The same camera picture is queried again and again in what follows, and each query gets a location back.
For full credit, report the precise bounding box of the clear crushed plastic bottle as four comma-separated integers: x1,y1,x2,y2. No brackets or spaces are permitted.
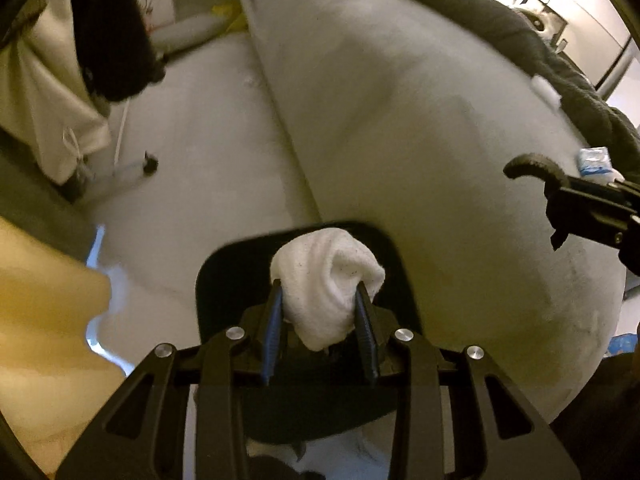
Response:
577,146,625,185

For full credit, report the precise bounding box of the beige hanging coat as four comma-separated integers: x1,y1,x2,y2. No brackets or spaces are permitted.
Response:
1,0,111,184

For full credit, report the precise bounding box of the white tissue wad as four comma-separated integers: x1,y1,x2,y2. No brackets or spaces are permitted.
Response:
270,228,385,352

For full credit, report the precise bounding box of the white clothes rack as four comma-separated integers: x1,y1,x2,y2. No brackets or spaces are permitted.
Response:
74,96,161,196

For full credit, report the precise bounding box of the small white foam piece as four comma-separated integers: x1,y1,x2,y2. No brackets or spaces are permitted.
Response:
530,74,562,110

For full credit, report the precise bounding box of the grey bed mattress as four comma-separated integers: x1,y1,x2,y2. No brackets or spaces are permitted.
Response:
241,0,626,419

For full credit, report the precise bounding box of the large wardrobe with black frame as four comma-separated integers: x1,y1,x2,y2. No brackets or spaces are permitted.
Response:
549,0,639,100

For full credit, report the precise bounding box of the white cat bed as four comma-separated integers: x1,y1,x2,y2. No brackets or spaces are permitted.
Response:
514,6,563,44

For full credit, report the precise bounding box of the black trash bin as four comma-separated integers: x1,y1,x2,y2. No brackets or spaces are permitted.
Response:
195,221,422,444

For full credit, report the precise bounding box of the black curved strap piece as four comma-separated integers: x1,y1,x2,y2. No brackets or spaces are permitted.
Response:
502,153,572,188

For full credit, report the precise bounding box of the black chair frame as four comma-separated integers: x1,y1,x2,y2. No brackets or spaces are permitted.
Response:
514,0,567,53

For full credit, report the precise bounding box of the dark grey fluffy blanket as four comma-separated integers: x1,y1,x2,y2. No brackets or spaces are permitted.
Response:
416,0,639,183

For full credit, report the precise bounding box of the grey cushioned rolling stool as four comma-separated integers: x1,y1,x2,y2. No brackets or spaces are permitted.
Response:
150,13,230,55

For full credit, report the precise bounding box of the black hanging garment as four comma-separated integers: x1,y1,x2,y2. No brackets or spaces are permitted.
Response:
70,0,165,102

